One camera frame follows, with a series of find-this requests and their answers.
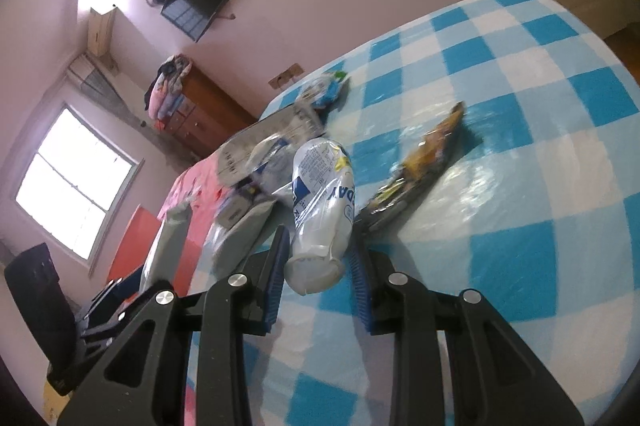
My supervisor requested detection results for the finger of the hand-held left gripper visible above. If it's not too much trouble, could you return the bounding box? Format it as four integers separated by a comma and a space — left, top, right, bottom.
79, 293, 152, 350
75, 268, 149, 323

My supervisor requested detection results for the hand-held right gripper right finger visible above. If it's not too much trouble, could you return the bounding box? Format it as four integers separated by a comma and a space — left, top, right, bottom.
349, 239, 584, 426

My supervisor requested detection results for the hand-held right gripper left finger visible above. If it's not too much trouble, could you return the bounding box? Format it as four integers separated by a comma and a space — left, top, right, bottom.
57, 225, 292, 426

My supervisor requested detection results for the crushed clear plastic bottle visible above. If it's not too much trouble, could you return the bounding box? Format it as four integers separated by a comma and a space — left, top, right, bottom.
283, 136, 356, 296

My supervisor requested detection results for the yellow snack packet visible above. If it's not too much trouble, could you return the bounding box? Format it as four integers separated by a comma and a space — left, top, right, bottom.
357, 102, 467, 234

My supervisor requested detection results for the grey printed plastic bag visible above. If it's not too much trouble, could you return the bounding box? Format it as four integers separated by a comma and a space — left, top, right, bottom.
219, 102, 327, 188

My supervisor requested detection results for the pink blanket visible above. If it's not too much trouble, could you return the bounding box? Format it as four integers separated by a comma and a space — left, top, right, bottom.
157, 153, 242, 302

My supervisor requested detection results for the window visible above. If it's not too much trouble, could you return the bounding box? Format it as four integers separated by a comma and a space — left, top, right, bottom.
14, 103, 146, 278

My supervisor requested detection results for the blue white checkered tablecloth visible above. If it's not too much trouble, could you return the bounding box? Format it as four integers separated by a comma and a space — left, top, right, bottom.
186, 0, 640, 426

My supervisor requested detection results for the wooden dresser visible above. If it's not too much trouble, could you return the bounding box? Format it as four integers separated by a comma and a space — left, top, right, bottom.
162, 66, 259, 160

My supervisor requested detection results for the grey curtain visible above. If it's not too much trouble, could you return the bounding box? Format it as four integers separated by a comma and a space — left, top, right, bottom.
81, 65, 187, 168

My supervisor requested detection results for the crushed bottle with green cap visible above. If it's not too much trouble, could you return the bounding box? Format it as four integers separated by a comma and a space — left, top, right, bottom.
299, 71, 350, 110

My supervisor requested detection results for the pile of clothes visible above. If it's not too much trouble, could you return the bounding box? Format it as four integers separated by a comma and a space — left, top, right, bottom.
143, 54, 194, 133

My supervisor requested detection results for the white air conditioner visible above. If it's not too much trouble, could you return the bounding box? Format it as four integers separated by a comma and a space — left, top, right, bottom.
66, 52, 99, 83

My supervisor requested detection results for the wooden wall box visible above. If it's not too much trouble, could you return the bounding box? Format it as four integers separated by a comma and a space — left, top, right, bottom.
88, 4, 120, 57

